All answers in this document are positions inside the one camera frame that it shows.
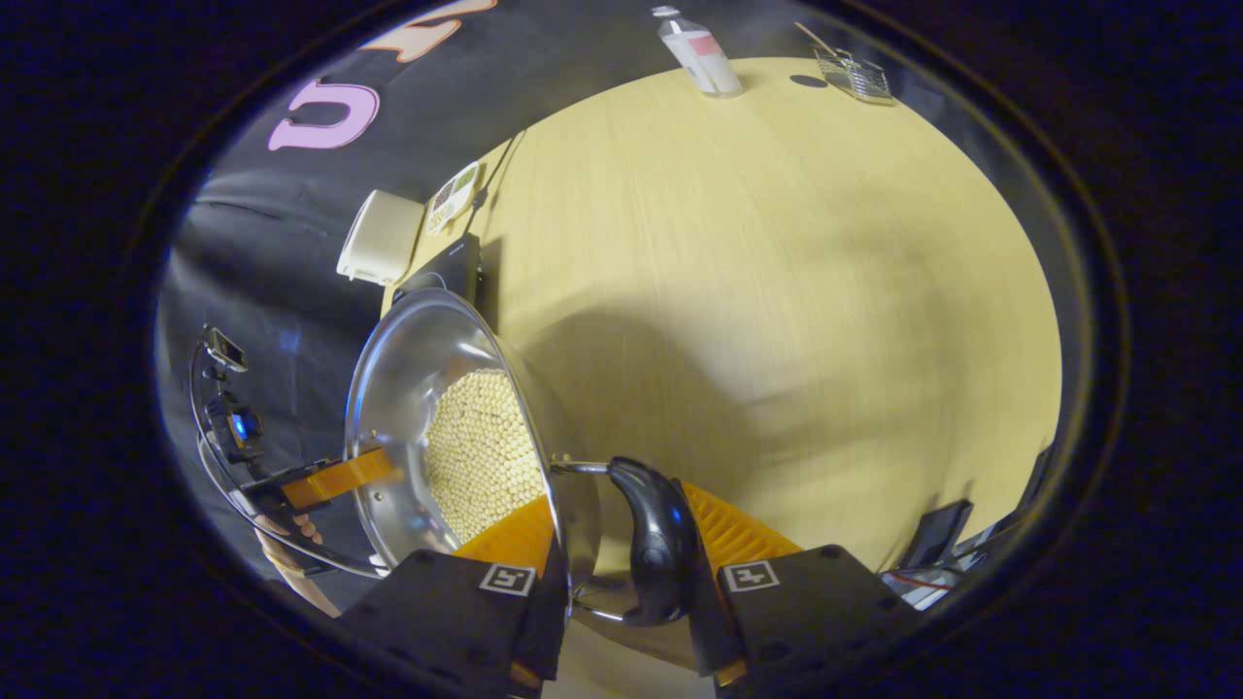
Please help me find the white divided dish of beans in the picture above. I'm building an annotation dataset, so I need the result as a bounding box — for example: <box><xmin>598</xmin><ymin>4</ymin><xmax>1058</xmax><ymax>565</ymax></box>
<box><xmin>425</xmin><ymin>162</ymin><xmax>481</xmax><ymax>236</ymax></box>

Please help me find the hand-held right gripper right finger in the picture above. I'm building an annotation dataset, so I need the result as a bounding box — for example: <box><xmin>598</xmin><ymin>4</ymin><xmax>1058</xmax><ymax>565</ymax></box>
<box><xmin>680</xmin><ymin>483</ymin><xmax>924</xmax><ymax>695</ymax></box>

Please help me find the dark flat object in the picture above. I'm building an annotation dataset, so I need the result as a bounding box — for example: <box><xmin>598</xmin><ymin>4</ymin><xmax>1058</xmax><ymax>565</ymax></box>
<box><xmin>898</xmin><ymin>499</ymin><xmax>974</xmax><ymax>570</ymax></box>

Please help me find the small glass jar with stick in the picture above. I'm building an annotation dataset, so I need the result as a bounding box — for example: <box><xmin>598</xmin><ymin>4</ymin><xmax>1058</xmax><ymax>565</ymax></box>
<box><xmin>794</xmin><ymin>21</ymin><xmax>895</xmax><ymax>106</ymax></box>

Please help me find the black power cable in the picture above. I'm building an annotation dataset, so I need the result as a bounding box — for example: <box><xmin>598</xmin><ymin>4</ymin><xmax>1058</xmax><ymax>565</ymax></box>
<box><xmin>473</xmin><ymin>131</ymin><xmax>525</xmax><ymax>210</ymax></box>

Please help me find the black induction cooktop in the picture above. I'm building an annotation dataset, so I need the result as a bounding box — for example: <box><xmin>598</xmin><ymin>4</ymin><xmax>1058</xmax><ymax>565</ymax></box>
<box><xmin>393</xmin><ymin>233</ymin><xmax>484</xmax><ymax>312</ymax></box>

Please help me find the clear bottle with pink label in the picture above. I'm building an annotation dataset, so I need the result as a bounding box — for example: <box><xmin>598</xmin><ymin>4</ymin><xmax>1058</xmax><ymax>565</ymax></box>
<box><xmin>652</xmin><ymin>5</ymin><xmax>745</xmax><ymax>99</ymax></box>

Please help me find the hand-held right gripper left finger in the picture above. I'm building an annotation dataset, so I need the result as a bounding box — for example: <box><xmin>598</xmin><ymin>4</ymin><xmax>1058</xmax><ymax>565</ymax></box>
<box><xmin>340</xmin><ymin>493</ymin><xmax>569</xmax><ymax>695</ymax></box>

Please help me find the pile of yellow soybeans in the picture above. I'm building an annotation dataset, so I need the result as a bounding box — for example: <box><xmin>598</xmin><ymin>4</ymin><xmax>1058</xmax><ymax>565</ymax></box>
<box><xmin>422</xmin><ymin>369</ymin><xmax>545</xmax><ymax>545</ymax></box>

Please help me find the white toaster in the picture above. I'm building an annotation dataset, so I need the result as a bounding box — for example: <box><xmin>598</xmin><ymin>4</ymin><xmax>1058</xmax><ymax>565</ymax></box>
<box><xmin>336</xmin><ymin>189</ymin><xmax>426</xmax><ymax>286</ymax></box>

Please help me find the steel pot with black handles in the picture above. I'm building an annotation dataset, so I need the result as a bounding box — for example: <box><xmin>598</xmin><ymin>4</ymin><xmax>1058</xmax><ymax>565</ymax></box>
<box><xmin>345</xmin><ymin>287</ymin><xmax>720</xmax><ymax>671</ymax></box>

